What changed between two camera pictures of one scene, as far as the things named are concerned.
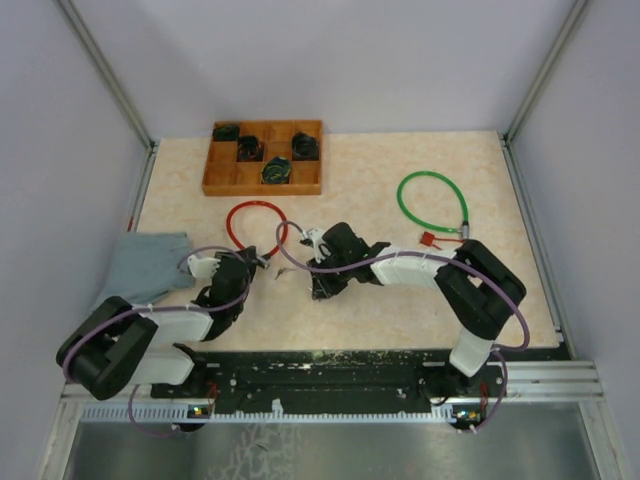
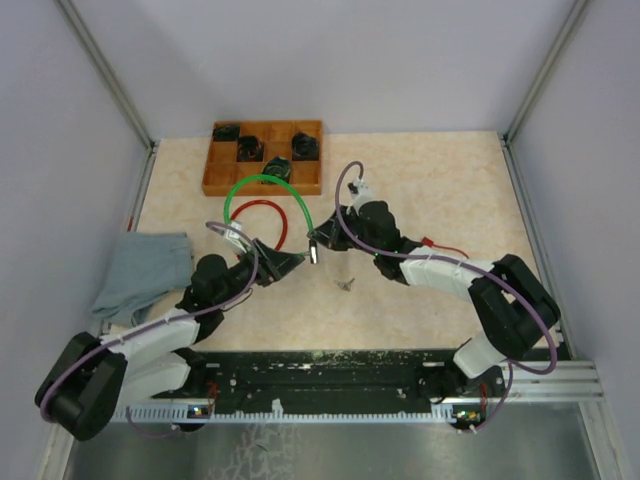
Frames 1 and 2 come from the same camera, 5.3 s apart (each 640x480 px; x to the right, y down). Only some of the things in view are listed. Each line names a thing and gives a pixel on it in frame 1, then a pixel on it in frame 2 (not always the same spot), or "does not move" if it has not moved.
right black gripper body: (333, 282) -> (352, 222)
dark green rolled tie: (225, 132) does not move
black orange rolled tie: (249, 149) does not move
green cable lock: (464, 230) -> (273, 177)
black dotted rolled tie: (304, 147) does not move
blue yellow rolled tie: (276, 171) does not move
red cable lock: (263, 259) does not move
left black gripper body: (251, 263) -> (263, 275)
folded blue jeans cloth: (145, 265) does not move
